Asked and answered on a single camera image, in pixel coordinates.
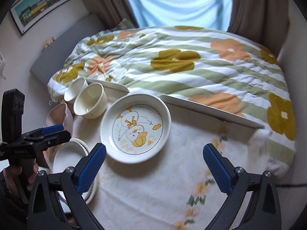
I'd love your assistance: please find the white ribbed ceramic bowl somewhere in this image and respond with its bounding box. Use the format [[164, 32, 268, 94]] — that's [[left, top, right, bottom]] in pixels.
[[64, 77, 88, 104]]

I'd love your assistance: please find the duck pattern ceramic plate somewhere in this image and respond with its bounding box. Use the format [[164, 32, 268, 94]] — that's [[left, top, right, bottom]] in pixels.
[[100, 94, 171, 164]]

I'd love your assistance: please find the person's left hand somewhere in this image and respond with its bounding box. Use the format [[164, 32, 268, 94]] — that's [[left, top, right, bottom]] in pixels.
[[3, 163, 39, 197]]

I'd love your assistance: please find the pink ceramic dish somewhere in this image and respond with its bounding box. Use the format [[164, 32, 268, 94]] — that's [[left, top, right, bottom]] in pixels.
[[46, 102, 73, 135]]

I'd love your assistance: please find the cream smooth ceramic bowl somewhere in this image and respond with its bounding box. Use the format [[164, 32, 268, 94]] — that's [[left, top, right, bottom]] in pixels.
[[73, 83, 108, 119]]

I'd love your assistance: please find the grey headboard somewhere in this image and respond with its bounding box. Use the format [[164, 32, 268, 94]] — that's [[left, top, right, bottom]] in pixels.
[[30, 14, 107, 86]]

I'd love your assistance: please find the cream floral tablecloth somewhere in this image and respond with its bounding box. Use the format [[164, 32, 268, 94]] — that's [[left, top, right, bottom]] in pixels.
[[45, 89, 276, 230]]

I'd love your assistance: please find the white rectangular plate right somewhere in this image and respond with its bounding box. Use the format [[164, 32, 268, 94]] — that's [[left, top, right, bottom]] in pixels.
[[160, 94, 265, 129]]

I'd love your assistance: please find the framed building picture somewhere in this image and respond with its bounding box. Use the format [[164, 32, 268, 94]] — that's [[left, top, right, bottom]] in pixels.
[[10, 0, 70, 35]]

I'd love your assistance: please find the floral pillow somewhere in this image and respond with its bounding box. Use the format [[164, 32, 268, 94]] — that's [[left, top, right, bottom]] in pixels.
[[111, 18, 136, 31]]

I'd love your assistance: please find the brown curtain left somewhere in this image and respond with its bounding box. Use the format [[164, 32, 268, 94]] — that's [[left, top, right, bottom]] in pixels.
[[82, 0, 138, 29]]

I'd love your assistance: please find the brown curtain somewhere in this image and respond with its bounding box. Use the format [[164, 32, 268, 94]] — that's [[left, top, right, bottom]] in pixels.
[[227, 0, 289, 56], [82, 0, 138, 29]]

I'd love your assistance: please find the floral striped blanket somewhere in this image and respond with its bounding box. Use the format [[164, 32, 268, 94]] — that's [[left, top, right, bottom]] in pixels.
[[47, 26, 295, 177]]

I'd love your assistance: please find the light blue sheer curtain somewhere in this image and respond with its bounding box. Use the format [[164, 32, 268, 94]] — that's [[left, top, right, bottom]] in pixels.
[[128, 0, 233, 31]]

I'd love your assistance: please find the brown curtain right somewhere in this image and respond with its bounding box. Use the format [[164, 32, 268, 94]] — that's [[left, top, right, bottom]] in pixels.
[[227, 0, 289, 56]]

